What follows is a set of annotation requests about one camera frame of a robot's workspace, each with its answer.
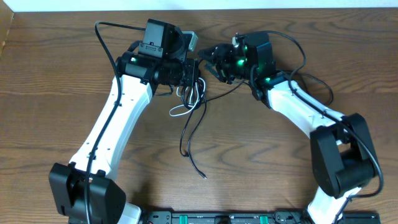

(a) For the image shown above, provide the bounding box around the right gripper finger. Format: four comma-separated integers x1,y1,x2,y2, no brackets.
205,63,232,84
198,45,220,61

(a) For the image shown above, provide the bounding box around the white cable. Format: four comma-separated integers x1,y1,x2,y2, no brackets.
169,77,207,118

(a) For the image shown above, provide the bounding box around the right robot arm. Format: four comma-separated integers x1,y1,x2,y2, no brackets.
198,30,384,223

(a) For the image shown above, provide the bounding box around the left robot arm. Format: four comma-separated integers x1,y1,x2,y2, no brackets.
49,19,205,223

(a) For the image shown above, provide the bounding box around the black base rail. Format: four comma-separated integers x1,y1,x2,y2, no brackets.
138,209,381,224

